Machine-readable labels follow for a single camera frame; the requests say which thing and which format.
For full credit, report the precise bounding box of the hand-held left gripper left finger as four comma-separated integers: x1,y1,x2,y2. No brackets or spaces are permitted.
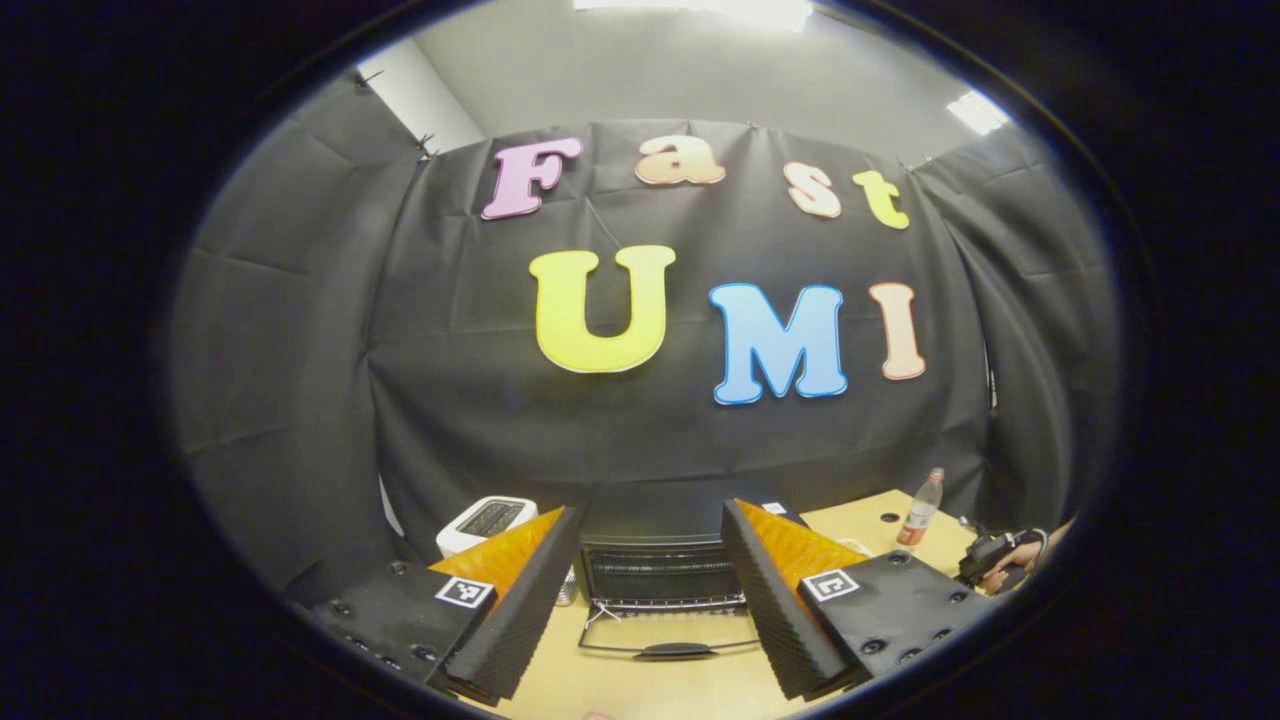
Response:
308,505,585,701

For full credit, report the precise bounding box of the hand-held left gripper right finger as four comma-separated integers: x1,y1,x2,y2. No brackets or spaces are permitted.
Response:
720,497,997,702

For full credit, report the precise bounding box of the black electric oven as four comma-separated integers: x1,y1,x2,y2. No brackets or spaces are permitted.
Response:
576,478,813,663

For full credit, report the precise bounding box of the clear plastic bottle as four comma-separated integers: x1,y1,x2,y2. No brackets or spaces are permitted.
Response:
897,467,945,549

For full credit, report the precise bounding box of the white toaster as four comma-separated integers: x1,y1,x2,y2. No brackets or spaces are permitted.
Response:
436,495,539,558

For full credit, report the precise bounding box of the black backdrop cloth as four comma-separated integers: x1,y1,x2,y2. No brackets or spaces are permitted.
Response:
170,70,1121,601

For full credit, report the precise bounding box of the ceiling light panel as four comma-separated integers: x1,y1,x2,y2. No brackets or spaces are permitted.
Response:
945,90,1013,136
575,0,816,31

